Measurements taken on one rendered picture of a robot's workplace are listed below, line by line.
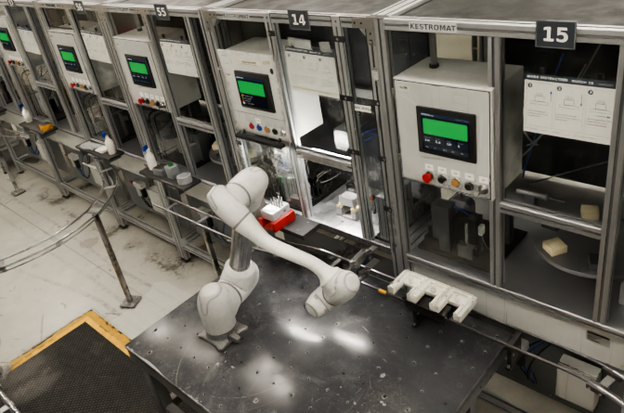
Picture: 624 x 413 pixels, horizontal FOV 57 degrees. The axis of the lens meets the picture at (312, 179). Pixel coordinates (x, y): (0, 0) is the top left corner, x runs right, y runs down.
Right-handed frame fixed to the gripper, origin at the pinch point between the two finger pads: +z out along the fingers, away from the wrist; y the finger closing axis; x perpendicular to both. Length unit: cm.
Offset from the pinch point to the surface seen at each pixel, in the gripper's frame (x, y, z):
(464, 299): -39.3, -14.9, 11.2
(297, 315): 33, -34, -23
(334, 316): 16.6, -33.8, -13.6
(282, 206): 69, -1, 12
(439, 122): -28, 64, 17
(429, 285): -22.0, -14.7, 10.9
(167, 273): 215, -103, 3
